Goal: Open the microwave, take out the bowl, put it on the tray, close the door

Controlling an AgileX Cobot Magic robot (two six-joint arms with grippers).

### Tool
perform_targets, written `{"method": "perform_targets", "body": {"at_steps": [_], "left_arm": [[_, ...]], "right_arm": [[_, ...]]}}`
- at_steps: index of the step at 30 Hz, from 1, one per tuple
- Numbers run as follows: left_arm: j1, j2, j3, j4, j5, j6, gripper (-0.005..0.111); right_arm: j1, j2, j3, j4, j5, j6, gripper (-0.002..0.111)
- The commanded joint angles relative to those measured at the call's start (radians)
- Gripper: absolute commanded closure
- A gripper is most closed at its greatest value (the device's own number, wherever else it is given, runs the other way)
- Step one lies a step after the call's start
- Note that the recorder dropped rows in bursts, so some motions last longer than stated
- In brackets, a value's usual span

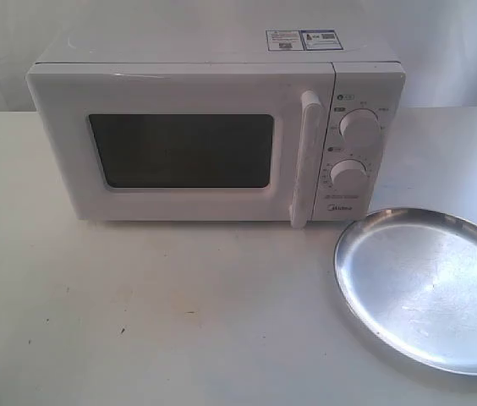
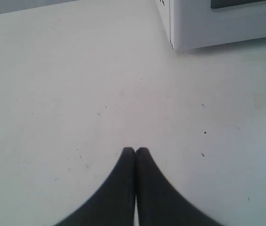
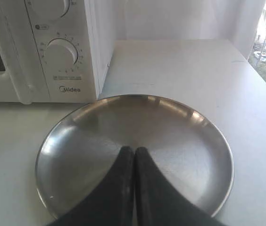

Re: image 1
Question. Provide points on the white microwave door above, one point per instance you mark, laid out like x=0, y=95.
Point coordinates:
x=187, y=141

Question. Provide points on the white microwave oven body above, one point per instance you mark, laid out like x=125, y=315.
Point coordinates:
x=363, y=80

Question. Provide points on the lower white control knob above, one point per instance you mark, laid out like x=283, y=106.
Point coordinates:
x=348, y=175

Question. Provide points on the white control knob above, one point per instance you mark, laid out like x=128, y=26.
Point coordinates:
x=360, y=128
x=348, y=175

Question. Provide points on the upper white control knob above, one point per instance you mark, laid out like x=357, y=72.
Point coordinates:
x=360, y=128

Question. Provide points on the blue white label sticker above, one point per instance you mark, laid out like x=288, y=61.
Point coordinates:
x=302, y=40

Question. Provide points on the round silver metal tray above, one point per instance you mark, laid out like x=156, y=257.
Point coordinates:
x=409, y=276

